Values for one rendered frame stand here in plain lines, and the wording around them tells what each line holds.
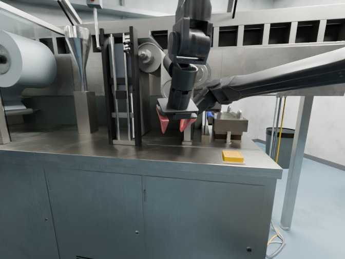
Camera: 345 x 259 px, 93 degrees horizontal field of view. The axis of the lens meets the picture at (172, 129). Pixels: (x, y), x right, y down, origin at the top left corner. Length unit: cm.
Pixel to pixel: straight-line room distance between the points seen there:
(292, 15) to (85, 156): 137
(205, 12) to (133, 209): 76
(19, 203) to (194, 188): 93
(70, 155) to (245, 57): 114
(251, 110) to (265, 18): 308
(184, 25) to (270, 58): 98
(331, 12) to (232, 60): 58
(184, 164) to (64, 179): 58
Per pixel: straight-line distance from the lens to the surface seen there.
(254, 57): 127
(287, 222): 190
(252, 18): 133
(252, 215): 80
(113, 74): 87
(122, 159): 71
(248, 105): 417
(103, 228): 99
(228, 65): 123
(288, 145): 304
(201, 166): 64
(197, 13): 39
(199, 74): 86
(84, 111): 120
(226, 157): 66
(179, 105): 42
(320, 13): 145
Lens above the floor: 115
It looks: 12 degrees down
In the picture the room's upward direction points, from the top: straight up
